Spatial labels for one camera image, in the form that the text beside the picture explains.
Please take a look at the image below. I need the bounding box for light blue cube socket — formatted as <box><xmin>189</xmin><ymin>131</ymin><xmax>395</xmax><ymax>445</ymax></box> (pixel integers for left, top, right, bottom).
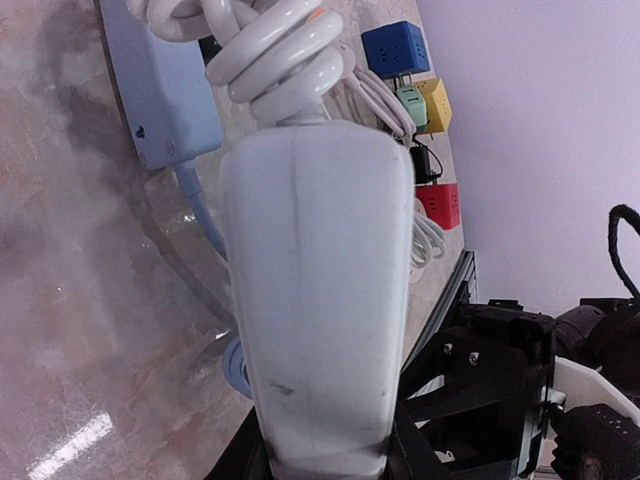
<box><xmin>99</xmin><ymin>1</ymin><xmax>224</xmax><ymax>170</ymax></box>

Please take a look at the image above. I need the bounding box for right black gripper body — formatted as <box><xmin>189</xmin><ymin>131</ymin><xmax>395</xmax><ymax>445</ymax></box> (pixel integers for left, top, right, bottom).
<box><xmin>399</xmin><ymin>303</ymin><xmax>556</xmax><ymax>479</ymax></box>

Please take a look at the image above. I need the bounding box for front aluminium rail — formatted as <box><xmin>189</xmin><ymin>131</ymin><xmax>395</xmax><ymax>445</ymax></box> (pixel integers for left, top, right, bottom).
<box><xmin>403</xmin><ymin>250</ymin><xmax>478</xmax><ymax>370</ymax></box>

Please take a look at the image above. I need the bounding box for light green cube socket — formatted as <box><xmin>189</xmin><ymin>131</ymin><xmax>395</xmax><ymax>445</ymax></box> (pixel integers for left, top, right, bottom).
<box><xmin>395</xmin><ymin>86</ymin><xmax>429</xmax><ymax>134</ymax></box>

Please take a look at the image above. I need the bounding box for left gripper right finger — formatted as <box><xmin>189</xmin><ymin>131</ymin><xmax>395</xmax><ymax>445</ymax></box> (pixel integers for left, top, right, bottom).
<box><xmin>384</xmin><ymin>401</ymin><xmax>451</xmax><ymax>480</ymax></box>

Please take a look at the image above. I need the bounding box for white round socket base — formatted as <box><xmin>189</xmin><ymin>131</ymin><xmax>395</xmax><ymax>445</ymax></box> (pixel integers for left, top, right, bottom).
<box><xmin>409</xmin><ymin>198</ymin><xmax>433</xmax><ymax>285</ymax></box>

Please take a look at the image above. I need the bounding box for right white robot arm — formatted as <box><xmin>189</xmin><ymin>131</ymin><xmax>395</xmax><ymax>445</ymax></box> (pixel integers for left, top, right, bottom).
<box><xmin>385</xmin><ymin>204</ymin><xmax>639</xmax><ymax>479</ymax></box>

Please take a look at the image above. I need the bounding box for white power strip blue USB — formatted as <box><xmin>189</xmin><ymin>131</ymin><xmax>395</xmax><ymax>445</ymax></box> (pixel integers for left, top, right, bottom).
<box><xmin>220</xmin><ymin>120</ymin><xmax>414</xmax><ymax>479</ymax></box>

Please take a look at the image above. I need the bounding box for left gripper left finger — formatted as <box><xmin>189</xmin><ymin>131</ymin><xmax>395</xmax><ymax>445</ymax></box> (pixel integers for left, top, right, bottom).
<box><xmin>204</xmin><ymin>409</ymin><xmax>270</xmax><ymax>480</ymax></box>

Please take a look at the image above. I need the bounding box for yellow cube socket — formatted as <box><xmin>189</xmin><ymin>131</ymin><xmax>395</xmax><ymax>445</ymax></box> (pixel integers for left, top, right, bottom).
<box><xmin>415</xmin><ymin>78</ymin><xmax>453</xmax><ymax>134</ymax></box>

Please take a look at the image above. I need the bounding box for white cable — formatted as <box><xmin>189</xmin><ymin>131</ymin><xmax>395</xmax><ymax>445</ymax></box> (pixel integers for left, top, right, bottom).
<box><xmin>124</xmin><ymin>0</ymin><xmax>449</xmax><ymax>271</ymax></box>

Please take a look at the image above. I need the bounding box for red cube socket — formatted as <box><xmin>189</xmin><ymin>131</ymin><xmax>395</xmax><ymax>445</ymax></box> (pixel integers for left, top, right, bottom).
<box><xmin>415</xmin><ymin>183</ymin><xmax>461</xmax><ymax>231</ymax></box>

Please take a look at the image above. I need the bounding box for black plug adapter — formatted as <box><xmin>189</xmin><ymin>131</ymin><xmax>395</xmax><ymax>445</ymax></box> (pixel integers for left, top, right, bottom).
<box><xmin>409</xmin><ymin>143</ymin><xmax>444</xmax><ymax>185</ymax></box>

